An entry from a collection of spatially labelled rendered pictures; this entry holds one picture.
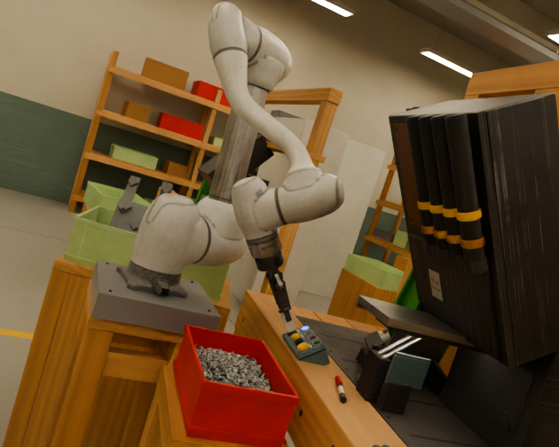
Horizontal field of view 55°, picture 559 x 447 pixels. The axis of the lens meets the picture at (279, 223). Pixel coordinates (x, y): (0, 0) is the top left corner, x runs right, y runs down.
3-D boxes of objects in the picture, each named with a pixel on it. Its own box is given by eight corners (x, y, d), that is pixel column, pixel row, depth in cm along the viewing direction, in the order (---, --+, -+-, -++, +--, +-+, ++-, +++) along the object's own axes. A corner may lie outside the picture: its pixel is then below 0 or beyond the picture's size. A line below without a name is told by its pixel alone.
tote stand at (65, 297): (-1, 453, 205) (54, 259, 198) (45, 393, 257) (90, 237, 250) (172, 494, 214) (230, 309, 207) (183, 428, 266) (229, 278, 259)
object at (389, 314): (384, 331, 113) (389, 317, 112) (354, 306, 128) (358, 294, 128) (529, 365, 124) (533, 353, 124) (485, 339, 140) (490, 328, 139)
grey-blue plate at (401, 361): (377, 410, 123) (397, 353, 121) (373, 405, 125) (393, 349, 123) (413, 417, 126) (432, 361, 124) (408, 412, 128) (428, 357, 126)
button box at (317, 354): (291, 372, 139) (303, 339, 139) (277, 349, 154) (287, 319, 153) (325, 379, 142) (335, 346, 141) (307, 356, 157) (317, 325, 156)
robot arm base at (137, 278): (130, 294, 144) (137, 274, 143) (114, 269, 163) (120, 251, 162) (192, 303, 153) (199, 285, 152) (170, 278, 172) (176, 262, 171)
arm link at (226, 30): (234, 39, 147) (265, 58, 158) (225, -15, 152) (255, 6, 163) (200, 61, 155) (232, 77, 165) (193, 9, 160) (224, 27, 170)
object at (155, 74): (269, 260, 836) (314, 119, 815) (67, 212, 710) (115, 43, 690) (257, 251, 884) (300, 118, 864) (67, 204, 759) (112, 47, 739)
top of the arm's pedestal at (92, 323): (85, 327, 140) (90, 313, 139) (86, 290, 169) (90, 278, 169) (201, 348, 152) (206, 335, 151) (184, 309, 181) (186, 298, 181)
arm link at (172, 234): (118, 254, 158) (139, 183, 156) (166, 259, 172) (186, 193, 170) (151, 274, 148) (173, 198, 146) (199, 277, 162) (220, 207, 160)
